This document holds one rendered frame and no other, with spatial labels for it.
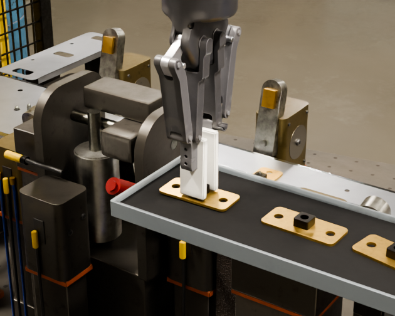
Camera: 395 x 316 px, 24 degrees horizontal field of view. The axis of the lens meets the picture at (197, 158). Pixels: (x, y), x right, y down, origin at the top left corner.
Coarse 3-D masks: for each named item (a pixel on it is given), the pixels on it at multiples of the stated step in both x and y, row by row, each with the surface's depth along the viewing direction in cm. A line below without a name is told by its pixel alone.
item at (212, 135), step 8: (208, 136) 96; (216, 136) 96; (208, 144) 96; (216, 144) 96; (208, 152) 97; (216, 152) 97; (208, 160) 97; (216, 160) 97; (208, 168) 98; (216, 168) 98; (208, 176) 98; (216, 176) 98; (216, 184) 98
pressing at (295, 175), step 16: (0, 80) 174; (16, 80) 174; (0, 96) 167; (16, 96) 167; (32, 96) 167; (0, 112) 160; (16, 112) 160; (0, 128) 154; (224, 144) 149; (224, 160) 143; (240, 160) 143; (256, 160) 143; (272, 160) 143; (288, 176) 138; (304, 176) 138; (320, 176) 138; (336, 176) 139; (336, 192) 133; (352, 192) 133; (368, 192) 133; (384, 192) 133
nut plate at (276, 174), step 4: (260, 168) 140; (264, 168) 140; (268, 168) 140; (256, 172) 137; (264, 172) 139; (272, 172) 139; (276, 172) 139; (280, 172) 139; (260, 176) 135; (264, 176) 136; (268, 176) 137; (272, 176) 137; (276, 176) 137; (280, 176) 138
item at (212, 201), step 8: (168, 184) 100; (176, 184) 101; (208, 184) 99; (160, 192) 99; (168, 192) 99; (176, 192) 99; (208, 192) 99; (216, 192) 99; (224, 192) 99; (184, 200) 98; (192, 200) 97; (200, 200) 97; (208, 200) 97; (216, 200) 97; (224, 200) 98; (232, 200) 97; (216, 208) 96; (224, 208) 96
